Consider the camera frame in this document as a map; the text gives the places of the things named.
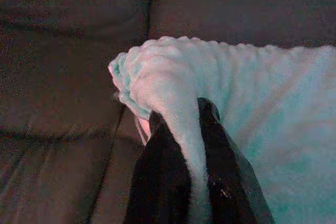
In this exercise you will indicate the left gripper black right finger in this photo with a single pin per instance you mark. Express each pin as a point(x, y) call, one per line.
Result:
point(225, 182)

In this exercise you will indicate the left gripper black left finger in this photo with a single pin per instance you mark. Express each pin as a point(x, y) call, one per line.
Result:
point(160, 182)

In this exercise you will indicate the teal dotted plush pillow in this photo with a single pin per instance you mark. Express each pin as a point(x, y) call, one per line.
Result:
point(262, 90)

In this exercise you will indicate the dark green leather sofa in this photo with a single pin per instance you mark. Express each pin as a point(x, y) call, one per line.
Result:
point(65, 51)

